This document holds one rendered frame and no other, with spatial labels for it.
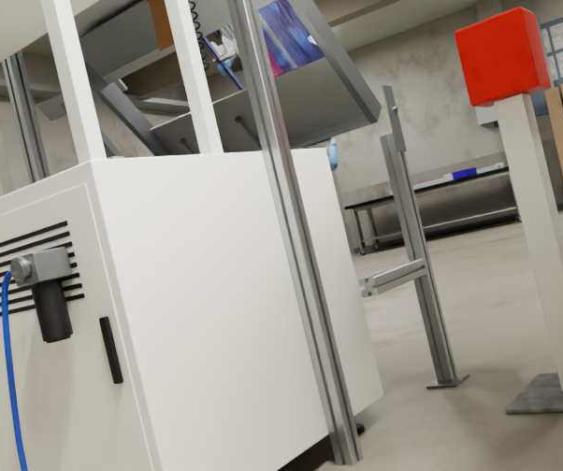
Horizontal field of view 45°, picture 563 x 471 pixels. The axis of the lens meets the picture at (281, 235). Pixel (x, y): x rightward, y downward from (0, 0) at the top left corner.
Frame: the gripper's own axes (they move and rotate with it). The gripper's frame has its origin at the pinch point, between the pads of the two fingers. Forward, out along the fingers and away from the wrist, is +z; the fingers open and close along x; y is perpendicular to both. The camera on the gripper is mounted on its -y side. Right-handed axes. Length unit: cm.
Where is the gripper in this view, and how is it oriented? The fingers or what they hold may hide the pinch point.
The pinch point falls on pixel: (220, 62)
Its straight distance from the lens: 195.1
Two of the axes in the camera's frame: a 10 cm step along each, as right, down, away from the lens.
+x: 7.8, -1.9, -5.9
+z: -4.0, 5.7, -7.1
